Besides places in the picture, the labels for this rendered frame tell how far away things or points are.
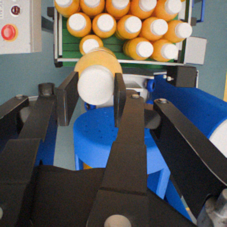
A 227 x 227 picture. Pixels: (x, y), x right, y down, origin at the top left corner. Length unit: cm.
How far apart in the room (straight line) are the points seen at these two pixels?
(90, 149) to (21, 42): 29
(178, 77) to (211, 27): 131
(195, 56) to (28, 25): 61
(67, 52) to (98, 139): 35
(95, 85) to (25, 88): 151
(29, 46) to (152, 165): 39
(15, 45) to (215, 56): 172
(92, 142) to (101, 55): 22
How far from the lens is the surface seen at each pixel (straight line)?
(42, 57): 160
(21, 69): 167
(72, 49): 64
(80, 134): 42
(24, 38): 46
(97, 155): 39
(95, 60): 21
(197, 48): 78
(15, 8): 47
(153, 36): 50
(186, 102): 91
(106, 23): 45
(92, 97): 19
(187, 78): 61
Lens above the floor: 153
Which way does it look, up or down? 68 degrees down
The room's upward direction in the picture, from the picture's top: 166 degrees clockwise
